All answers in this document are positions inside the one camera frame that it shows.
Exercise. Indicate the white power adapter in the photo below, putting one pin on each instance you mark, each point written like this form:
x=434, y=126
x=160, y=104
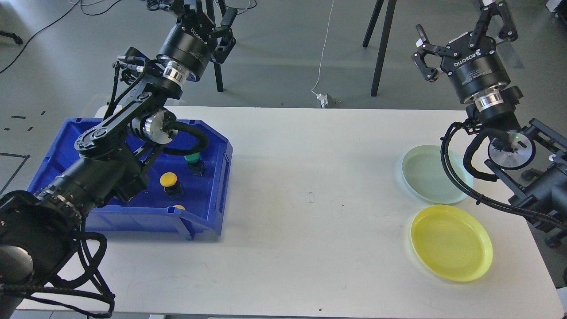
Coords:
x=325, y=100

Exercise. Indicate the light green plate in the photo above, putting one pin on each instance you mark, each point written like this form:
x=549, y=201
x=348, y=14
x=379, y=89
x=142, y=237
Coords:
x=422, y=171

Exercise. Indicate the yellow plate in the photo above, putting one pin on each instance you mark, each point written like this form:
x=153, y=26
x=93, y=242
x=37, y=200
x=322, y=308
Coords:
x=451, y=243

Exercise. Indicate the blue plastic bin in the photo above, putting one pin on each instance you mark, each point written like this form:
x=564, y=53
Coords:
x=152, y=210

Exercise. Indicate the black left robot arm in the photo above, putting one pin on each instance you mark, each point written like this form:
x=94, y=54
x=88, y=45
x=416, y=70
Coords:
x=44, y=245

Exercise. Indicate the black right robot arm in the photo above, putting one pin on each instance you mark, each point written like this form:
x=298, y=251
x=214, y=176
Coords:
x=530, y=160

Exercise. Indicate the yellow push button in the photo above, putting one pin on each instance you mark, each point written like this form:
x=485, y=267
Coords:
x=171, y=185

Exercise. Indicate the black stand leg left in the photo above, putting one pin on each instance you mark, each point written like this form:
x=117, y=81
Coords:
x=218, y=66

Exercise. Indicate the green push button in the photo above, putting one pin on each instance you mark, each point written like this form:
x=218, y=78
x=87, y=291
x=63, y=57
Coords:
x=195, y=164

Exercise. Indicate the black stand leg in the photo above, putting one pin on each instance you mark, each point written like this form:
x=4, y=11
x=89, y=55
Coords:
x=218, y=66
x=385, y=35

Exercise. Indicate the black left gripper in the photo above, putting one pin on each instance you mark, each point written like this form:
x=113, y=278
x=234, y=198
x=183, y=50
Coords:
x=191, y=41

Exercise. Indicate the black stand leg right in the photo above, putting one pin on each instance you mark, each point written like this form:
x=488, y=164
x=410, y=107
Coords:
x=385, y=35

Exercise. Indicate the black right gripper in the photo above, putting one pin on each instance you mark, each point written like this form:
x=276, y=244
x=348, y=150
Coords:
x=476, y=66

